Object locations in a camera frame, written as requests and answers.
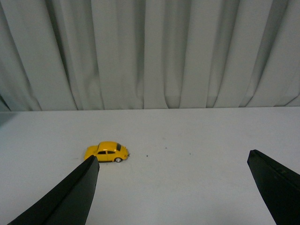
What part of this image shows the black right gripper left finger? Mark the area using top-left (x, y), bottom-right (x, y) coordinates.
top-left (10, 156), bottom-right (100, 225)

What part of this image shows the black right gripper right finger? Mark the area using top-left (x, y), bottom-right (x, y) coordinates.
top-left (247, 150), bottom-right (300, 225)

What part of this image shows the yellow beetle toy car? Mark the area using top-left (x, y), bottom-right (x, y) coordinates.
top-left (84, 141), bottom-right (129, 163)

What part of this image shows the grey-white curtain backdrop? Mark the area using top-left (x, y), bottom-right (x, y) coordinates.
top-left (0, 0), bottom-right (300, 112)

